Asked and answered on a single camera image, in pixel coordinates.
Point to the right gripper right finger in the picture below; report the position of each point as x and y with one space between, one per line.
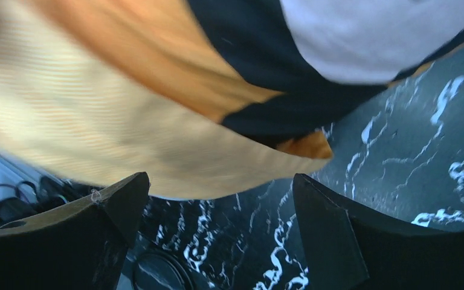
348 245

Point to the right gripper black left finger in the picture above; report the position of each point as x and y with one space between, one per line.
79 245

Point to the orange printed pillowcase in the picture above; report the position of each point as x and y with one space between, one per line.
210 98

